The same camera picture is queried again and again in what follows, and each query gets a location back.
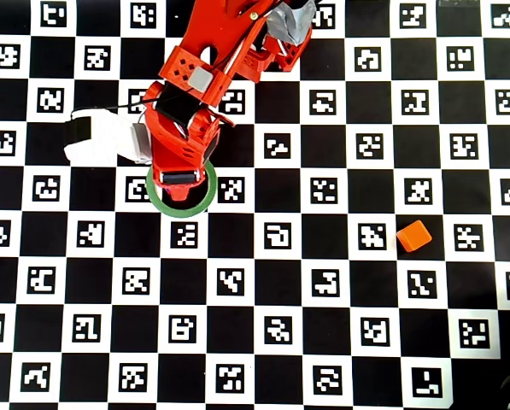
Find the red gripper finger with black pad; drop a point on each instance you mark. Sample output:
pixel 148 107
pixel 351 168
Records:
pixel 179 192

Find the red gripper body black motor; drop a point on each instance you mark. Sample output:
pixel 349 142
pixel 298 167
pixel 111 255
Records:
pixel 178 178

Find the orange cube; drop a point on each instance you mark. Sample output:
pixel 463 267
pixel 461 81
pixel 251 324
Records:
pixel 414 236

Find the red robot arm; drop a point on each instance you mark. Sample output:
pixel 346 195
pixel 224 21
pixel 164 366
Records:
pixel 220 25

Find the grey square pad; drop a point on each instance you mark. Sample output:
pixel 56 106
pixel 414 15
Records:
pixel 201 79

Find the black white marker checkerboard mat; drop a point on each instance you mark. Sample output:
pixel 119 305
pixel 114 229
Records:
pixel 280 282

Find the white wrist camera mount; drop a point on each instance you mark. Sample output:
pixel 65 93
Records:
pixel 105 136

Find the grey duct tape wad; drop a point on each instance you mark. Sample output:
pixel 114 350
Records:
pixel 291 21

